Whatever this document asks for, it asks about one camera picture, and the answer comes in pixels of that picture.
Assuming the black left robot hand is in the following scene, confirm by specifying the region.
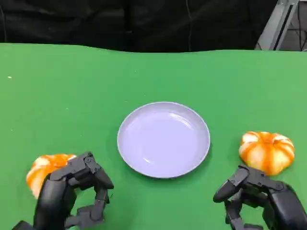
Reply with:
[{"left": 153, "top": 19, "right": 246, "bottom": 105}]
[{"left": 33, "top": 151, "right": 115, "bottom": 230}]

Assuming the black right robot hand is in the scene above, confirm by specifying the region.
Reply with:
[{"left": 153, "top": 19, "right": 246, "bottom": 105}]
[{"left": 213, "top": 165, "right": 307, "bottom": 230}]

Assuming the green table cloth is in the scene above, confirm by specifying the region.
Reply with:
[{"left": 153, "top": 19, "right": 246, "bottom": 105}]
[{"left": 0, "top": 43, "right": 307, "bottom": 230}]

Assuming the lilac plate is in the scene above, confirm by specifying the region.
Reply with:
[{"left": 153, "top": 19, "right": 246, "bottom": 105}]
[{"left": 117, "top": 101, "right": 211, "bottom": 179}]

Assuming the black backdrop curtain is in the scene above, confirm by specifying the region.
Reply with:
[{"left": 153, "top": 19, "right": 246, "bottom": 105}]
[{"left": 0, "top": 0, "right": 272, "bottom": 53}]

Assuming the grey metal frame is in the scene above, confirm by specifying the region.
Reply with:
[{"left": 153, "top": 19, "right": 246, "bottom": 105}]
[{"left": 254, "top": 0, "right": 307, "bottom": 52}]

